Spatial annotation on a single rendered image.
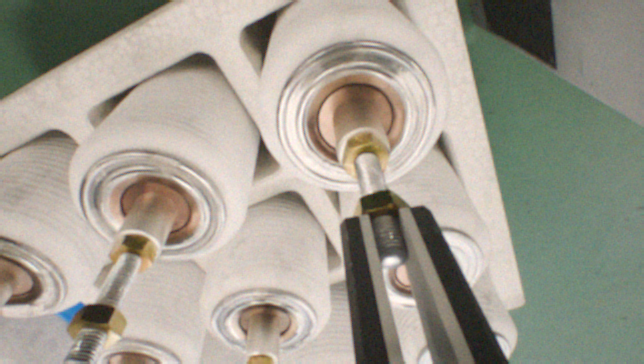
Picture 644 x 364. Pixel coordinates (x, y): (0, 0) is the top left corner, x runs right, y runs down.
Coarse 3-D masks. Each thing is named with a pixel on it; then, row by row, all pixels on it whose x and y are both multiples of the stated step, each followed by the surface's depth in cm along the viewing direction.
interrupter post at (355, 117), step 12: (348, 108) 17; (360, 108) 16; (372, 108) 17; (336, 120) 17; (348, 120) 16; (360, 120) 15; (372, 120) 16; (336, 132) 16; (348, 132) 15; (360, 132) 15; (372, 132) 15; (384, 132) 16; (336, 144) 16
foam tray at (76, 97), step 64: (192, 0) 21; (256, 0) 21; (448, 0) 22; (64, 64) 32; (128, 64) 23; (256, 64) 25; (448, 64) 24; (0, 128) 25; (64, 128) 25; (448, 128) 26; (256, 192) 29; (320, 192) 29; (512, 256) 34
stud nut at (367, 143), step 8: (360, 136) 15; (368, 136) 15; (352, 144) 15; (360, 144) 14; (368, 144) 14; (376, 144) 14; (384, 144) 15; (344, 152) 15; (352, 152) 14; (360, 152) 14; (368, 152) 14; (376, 152) 14; (384, 152) 14; (344, 160) 15; (352, 160) 15; (384, 160) 15; (344, 168) 15; (352, 168) 15; (384, 168) 15; (352, 176) 15
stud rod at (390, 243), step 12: (360, 156) 14; (372, 156) 14; (360, 168) 14; (372, 168) 14; (360, 180) 13; (372, 180) 13; (384, 180) 13; (360, 192) 13; (372, 192) 12; (384, 216) 11; (372, 228) 11; (384, 228) 11; (396, 228) 11; (384, 240) 11; (396, 240) 10; (384, 252) 10; (396, 252) 10; (384, 264) 11; (396, 264) 11
